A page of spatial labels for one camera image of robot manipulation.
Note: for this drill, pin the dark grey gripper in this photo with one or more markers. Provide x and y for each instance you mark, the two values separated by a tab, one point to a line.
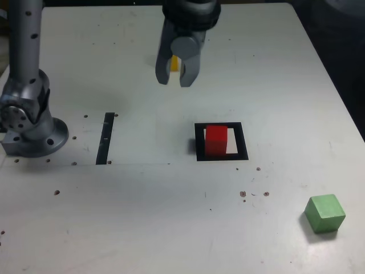
188	32

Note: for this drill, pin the yellow cube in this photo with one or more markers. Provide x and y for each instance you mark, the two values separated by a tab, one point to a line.
174	64

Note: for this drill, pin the red cube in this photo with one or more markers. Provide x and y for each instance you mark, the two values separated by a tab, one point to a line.
215	140

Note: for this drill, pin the green cube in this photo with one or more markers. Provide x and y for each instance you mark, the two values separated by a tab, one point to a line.
325	214

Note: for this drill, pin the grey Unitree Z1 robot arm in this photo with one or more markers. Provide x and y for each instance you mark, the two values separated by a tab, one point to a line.
25	57

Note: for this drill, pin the black tape square outline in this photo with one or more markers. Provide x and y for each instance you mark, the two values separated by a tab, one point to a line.
243	142

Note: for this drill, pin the black tape strip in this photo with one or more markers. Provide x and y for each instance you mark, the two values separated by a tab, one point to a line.
104	142

